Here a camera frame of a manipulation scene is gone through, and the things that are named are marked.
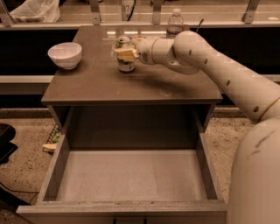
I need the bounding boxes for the green 7up soda can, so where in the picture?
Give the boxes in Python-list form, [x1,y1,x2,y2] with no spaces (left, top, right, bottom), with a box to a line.
[115,35,135,73]

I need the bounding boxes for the black drawer handle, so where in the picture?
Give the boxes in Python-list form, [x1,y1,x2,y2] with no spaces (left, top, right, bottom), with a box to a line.
[112,217,148,224]

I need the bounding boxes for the white plastic bag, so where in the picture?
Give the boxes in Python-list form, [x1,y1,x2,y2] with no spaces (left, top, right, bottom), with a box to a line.
[10,0,60,23]

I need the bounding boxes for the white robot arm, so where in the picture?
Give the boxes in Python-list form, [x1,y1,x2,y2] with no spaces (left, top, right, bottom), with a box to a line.
[114,31,280,224]

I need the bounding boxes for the open grey top drawer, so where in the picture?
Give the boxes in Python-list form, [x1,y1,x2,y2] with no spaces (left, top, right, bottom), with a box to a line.
[16,108,228,224]

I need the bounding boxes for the clear plastic water bottle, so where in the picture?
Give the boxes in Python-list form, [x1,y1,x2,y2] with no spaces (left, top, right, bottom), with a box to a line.
[166,9,184,39]

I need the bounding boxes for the wire basket with snacks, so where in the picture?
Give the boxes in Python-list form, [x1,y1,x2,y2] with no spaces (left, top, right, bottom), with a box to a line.
[43,125,60,155]

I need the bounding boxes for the white ceramic bowl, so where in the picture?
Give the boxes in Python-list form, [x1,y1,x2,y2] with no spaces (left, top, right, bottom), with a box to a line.
[47,42,82,70]

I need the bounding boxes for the black object at left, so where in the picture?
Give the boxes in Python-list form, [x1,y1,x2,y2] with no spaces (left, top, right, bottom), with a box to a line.
[0,123,18,164]

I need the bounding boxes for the grey cabinet with counter top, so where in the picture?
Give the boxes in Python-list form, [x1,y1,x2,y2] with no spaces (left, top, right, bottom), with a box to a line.
[42,26,221,150]

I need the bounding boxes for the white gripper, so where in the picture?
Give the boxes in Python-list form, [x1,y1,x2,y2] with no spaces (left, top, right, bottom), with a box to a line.
[115,37,158,65]

